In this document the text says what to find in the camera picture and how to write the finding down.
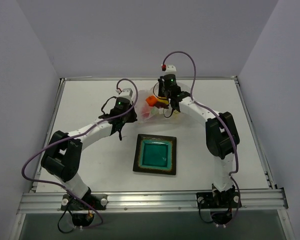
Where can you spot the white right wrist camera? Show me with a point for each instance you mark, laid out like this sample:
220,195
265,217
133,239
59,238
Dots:
168,69

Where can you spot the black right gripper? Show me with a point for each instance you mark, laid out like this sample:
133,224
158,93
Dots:
173,99

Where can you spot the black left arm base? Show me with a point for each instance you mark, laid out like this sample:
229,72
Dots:
85,212

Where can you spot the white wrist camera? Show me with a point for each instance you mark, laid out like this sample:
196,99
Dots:
168,69
126,93

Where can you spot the dark brown fake fruit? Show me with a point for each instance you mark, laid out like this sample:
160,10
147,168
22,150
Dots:
162,103

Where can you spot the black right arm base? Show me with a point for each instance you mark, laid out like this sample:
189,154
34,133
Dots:
223,207

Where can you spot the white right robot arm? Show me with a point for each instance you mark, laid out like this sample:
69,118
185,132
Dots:
221,134

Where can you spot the orange fake fruit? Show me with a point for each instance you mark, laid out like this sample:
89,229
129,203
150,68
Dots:
151,100

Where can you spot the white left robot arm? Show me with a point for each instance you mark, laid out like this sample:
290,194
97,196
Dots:
62,158

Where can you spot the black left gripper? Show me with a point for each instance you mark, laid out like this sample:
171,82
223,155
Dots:
120,124

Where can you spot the aluminium front rail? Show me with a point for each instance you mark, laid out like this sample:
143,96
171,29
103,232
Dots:
153,201

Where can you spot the teal square ceramic plate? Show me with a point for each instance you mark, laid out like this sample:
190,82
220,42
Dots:
155,154

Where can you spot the translucent white plastic bag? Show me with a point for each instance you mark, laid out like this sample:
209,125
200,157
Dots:
156,113

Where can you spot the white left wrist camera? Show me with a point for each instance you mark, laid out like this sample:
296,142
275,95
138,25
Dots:
126,93

